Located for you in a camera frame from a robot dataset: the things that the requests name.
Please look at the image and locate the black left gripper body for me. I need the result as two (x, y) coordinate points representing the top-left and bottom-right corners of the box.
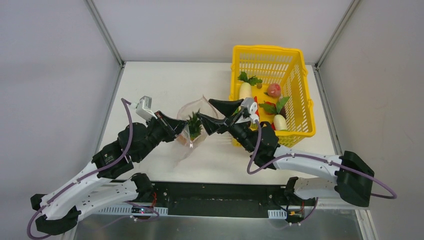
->
(146, 110), (174, 146)

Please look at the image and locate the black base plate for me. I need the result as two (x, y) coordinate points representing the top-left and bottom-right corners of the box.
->
(133, 181), (316, 219)

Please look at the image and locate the white toy radish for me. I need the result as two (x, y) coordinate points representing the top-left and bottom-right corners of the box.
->
(258, 96), (290, 132)
(237, 71), (263, 100)

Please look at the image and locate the toy peach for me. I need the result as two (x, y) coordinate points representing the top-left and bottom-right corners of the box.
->
(266, 83), (282, 98)

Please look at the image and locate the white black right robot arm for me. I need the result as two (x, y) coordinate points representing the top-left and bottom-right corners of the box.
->
(197, 97), (375, 207)

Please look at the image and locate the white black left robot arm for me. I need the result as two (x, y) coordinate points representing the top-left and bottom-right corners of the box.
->
(30, 111), (188, 237)

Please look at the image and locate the toy pineapple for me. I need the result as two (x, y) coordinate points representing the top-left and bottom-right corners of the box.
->
(177, 109), (203, 148)

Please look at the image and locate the clear pink zip top bag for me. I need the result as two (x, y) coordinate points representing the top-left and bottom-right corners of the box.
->
(155, 95), (218, 168)

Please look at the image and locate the aluminium frame rail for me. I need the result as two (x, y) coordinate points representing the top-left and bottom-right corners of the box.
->
(312, 187), (369, 211)

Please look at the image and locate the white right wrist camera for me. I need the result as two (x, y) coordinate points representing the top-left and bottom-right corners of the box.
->
(237, 97), (260, 124)

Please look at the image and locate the yellow plastic basket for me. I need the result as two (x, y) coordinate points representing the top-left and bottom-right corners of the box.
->
(229, 45), (316, 147)

